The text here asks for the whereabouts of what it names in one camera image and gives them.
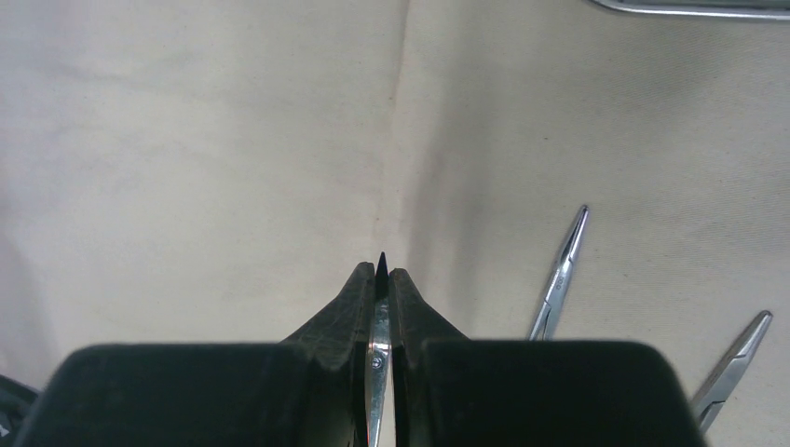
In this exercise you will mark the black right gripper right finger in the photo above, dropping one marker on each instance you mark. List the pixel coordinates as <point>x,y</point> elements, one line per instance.
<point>451,390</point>

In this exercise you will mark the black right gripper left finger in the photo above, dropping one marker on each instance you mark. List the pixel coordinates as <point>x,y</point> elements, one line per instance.
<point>306,390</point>

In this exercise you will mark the straight steel scissors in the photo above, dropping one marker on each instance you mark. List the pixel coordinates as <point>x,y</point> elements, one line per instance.
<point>379,350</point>

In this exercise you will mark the long steel needle holder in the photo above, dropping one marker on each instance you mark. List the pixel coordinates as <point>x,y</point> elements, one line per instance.
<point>556,289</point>

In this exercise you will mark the steel hemostat clamp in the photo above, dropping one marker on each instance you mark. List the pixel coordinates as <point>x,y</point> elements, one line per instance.
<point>713,393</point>

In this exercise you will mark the cream cloth wrap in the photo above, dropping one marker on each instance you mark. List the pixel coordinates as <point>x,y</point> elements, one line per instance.
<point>214,171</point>

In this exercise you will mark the steel mesh instrument tray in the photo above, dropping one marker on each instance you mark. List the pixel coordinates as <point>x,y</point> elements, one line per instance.
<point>776,10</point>

